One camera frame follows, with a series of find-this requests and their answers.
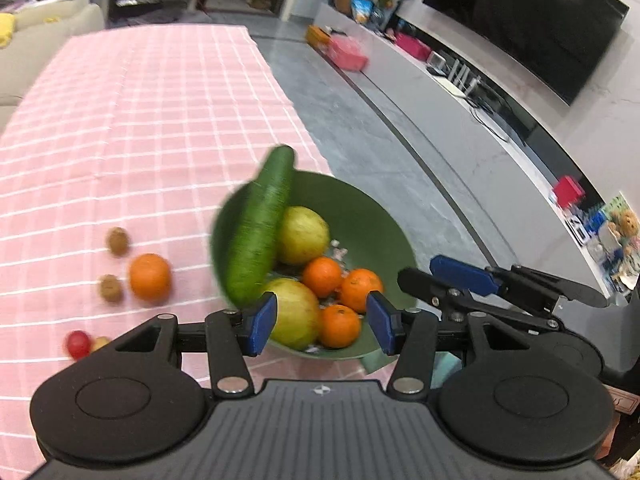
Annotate brown teddy bear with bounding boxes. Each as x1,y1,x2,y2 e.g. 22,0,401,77
609,208,640,257

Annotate green cucumber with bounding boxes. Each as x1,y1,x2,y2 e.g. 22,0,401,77
224,145,297,306

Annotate teal striped cloth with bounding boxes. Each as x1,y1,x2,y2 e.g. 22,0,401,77
432,352,467,387

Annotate pink checked tablecloth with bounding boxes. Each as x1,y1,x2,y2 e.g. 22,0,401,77
0,24,419,480

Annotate orange box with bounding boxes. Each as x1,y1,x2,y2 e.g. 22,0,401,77
305,25,333,48

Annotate orange mandarin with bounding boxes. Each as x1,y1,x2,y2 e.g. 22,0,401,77
301,256,345,299
318,304,362,350
340,268,385,314
128,253,173,304

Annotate green plastic colander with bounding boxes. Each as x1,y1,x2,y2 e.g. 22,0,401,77
210,169,419,361

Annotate small white device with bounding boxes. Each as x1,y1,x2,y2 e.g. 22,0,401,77
426,51,450,77

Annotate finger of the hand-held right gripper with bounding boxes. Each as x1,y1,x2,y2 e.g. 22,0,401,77
397,267,562,334
429,254,609,314

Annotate blue snack bag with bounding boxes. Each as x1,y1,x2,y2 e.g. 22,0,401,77
350,0,376,24

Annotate magenta box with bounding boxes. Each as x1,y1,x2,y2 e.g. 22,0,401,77
395,33,432,61

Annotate black cables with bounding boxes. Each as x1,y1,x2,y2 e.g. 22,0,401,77
467,91,531,147

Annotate beige sofa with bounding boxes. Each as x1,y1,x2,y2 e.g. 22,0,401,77
0,2,106,107

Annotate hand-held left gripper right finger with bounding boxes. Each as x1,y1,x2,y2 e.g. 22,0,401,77
366,289,547,401

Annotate red box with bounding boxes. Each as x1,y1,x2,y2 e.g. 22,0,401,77
551,175,586,209

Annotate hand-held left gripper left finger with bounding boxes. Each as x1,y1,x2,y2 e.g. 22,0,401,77
115,292,279,399

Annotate red cherry tomato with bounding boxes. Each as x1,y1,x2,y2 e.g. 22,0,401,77
66,330,93,360

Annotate black television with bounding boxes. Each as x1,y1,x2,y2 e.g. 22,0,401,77
422,0,630,107

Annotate yellow-green pear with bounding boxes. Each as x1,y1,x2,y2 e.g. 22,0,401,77
276,206,331,266
259,278,321,351

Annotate pink storage box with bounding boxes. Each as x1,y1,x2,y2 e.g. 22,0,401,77
326,36,370,72

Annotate white television console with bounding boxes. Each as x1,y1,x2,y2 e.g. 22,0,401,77
305,2,617,302

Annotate white router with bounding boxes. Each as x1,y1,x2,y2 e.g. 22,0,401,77
446,58,482,98

